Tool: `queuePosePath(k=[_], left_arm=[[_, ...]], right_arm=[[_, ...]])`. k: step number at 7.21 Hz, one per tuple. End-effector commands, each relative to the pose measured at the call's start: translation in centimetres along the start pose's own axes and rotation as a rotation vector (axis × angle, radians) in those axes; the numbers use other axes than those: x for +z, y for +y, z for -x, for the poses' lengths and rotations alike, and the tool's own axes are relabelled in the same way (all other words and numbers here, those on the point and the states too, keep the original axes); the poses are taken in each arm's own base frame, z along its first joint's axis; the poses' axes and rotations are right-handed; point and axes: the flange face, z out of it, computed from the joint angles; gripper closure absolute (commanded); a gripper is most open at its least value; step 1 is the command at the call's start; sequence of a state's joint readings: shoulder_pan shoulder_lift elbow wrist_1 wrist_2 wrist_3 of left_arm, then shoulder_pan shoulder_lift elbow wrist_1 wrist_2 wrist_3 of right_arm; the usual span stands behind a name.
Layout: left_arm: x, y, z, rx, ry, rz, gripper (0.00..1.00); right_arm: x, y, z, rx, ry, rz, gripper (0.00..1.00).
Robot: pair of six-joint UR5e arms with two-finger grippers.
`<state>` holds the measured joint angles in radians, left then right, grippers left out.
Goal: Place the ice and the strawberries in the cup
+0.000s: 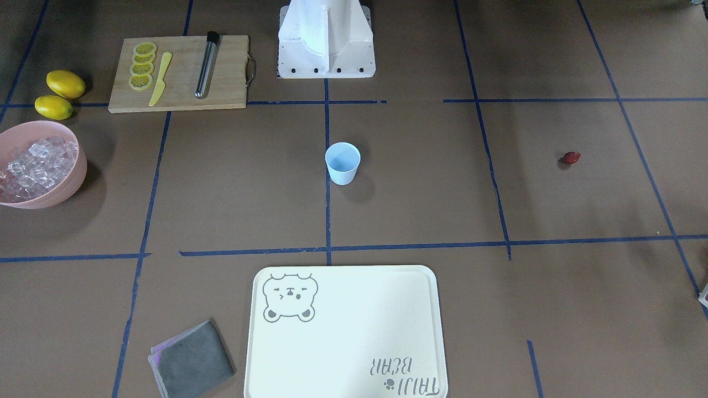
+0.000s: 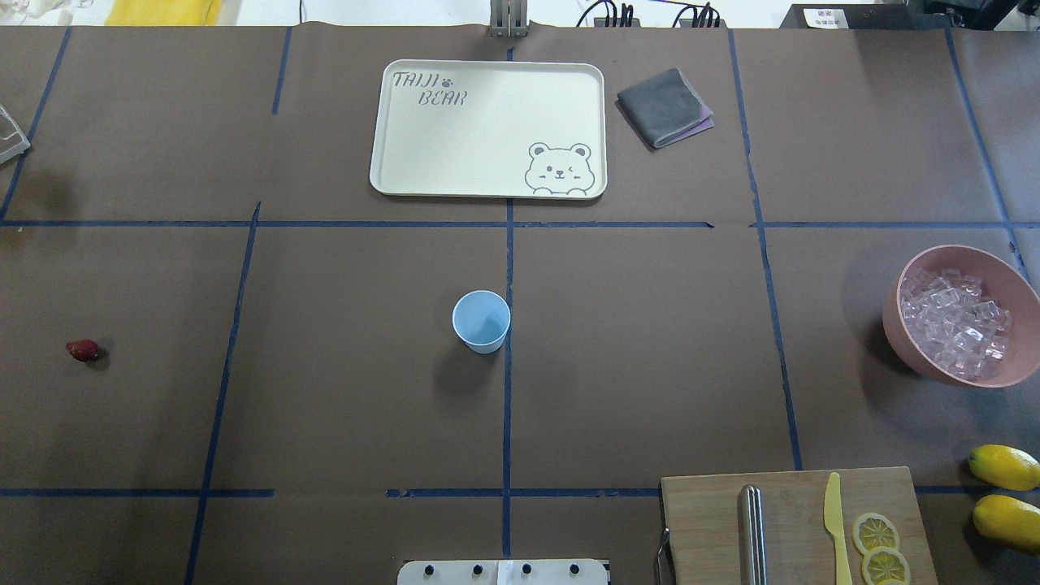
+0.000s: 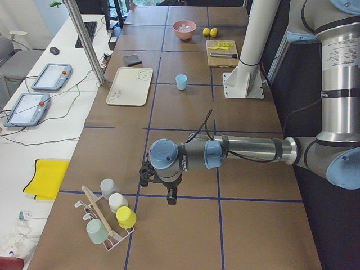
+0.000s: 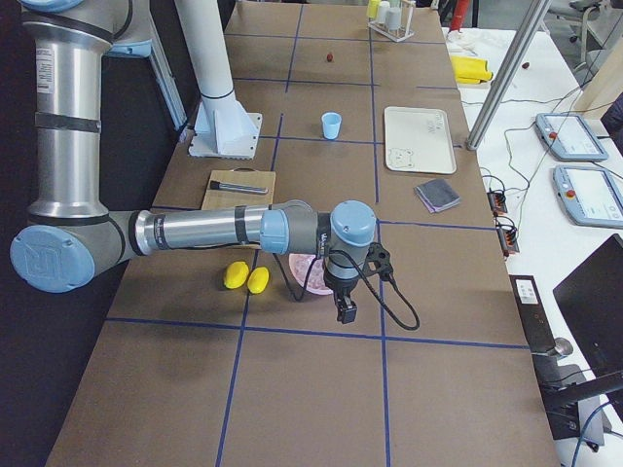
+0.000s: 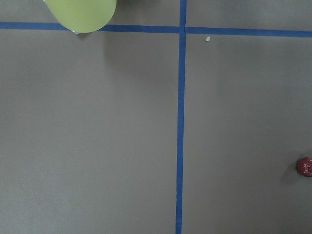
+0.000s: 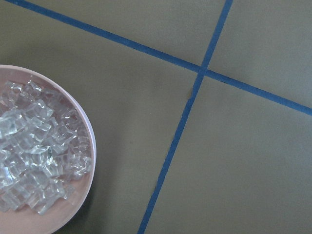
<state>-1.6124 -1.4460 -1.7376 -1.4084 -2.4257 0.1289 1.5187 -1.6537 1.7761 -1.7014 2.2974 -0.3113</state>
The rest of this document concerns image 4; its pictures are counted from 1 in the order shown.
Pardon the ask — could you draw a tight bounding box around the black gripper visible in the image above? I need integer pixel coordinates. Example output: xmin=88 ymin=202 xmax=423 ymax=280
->
xmin=323 ymin=256 xmax=360 ymax=324

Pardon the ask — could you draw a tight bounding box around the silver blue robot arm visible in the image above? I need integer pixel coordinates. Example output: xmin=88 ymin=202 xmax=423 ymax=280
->
xmin=10 ymin=1 xmax=379 ymax=323

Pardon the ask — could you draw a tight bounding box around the light blue cup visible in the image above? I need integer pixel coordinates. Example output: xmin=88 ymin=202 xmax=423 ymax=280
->
xmin=321 ymin=112 xmax=343 ymax=140

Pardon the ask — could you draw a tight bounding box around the pink bowl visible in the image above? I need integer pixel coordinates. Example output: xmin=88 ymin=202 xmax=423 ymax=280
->
xmin=288 ymin=254 xmax=332 ymax=296

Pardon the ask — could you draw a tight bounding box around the yellow lemon near bowl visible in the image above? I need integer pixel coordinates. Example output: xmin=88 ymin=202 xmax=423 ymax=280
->
xmin=246 ymin=267 xmax=271 ymax=295

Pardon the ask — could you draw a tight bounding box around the yellow lemon near edge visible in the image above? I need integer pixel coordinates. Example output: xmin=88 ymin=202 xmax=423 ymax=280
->
xmin=223 ymin=261 xmax=250 ymax=290

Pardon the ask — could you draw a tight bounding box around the grey folded cloth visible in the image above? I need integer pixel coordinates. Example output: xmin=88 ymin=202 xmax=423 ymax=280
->
xmin=414 ymin=179 xmax=461 ymax=213

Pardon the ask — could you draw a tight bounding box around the wooden cutting board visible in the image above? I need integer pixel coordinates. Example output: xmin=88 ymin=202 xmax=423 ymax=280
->
xmin=199 ymin=168 xmax=275 ymax=248

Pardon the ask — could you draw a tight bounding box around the silver black muddler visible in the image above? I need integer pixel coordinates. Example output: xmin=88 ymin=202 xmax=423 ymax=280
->
xmin=208 ymin=180 xmax=269 ymax=196

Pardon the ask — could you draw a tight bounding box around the near orange connector block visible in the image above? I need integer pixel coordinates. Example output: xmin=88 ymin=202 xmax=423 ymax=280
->
xmin=494 ymin=215 xmax=520 ymax=258

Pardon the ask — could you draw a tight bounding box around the orange connector block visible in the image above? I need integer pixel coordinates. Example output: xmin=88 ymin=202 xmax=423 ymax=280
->
xmin=483 ymin=175 xmax=508 ymax=216
xmin=494 ymin=215 xmax=520 ymax=258

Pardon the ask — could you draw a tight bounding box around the cream bear tray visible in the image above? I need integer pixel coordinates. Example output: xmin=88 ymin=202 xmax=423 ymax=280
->
xmin=384 ymin=106 xmax=457 ymax=175

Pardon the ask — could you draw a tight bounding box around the far orange connector block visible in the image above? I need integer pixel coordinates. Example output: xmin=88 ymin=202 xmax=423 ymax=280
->
xmin=483 ymin=175 xmax=508 ymax=216

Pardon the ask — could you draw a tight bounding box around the black laptop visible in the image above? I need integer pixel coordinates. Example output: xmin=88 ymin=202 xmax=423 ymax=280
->
xmin=552 ymin=233 xmax=623 ymax=385

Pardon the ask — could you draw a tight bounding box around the near teach pendant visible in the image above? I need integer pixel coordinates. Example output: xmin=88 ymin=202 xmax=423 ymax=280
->
xmin=553 ymin=165 xmax=622 ymax=229

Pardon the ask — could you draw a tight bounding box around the teach pendant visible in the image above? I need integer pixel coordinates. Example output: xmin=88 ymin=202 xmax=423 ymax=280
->
xmin=535 ymin=112 xmax=608 ymax=162
xmin=553 ymin=165 xmax=622 ymax=229

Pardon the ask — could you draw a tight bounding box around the far teach pendant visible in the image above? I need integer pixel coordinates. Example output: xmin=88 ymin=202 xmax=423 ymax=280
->
xmin=535 ymin=112 xmax=608 ymax=162

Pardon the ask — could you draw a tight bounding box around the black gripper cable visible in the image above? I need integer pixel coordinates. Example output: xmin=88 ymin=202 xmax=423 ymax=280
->
xmin=272 ymin=237 xmax=421 ymax=333

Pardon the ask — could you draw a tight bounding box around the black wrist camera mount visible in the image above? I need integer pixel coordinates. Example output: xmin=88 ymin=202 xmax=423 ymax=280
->
xmin=363 ymin=242 xmax=394 ymax=282

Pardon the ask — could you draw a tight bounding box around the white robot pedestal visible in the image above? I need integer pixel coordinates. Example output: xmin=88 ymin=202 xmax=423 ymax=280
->
xmin=175 ymin=0 xmax=263 ymax=160

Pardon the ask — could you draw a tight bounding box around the wire rack with bottles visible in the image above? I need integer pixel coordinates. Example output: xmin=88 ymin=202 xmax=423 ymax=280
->
xmin=366 ymin=0 xmax=416 ymax=43

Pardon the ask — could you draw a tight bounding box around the aluminium frame post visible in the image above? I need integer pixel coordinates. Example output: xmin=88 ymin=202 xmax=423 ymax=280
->
xmin=466 ymin=0 xmax=551 ymax=151

